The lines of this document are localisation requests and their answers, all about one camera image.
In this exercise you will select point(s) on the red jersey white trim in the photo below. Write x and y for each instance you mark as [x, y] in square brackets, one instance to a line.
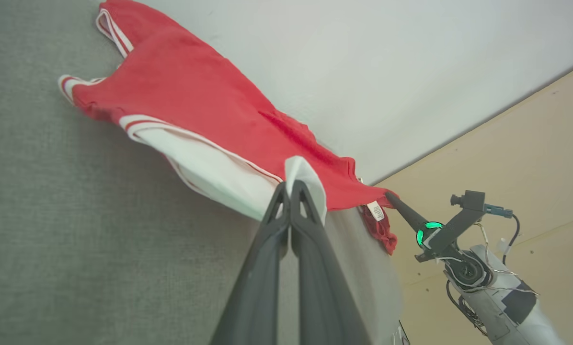
[195, 96]

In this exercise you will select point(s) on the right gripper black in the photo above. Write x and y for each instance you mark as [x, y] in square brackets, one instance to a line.
[430, 239]

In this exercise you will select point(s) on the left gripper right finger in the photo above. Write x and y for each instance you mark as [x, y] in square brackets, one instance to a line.
[325, 297]

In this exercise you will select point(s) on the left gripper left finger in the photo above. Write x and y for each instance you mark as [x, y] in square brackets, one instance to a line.
[257, 287]

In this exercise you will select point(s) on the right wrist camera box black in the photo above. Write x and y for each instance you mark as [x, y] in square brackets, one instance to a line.
[473, 199]

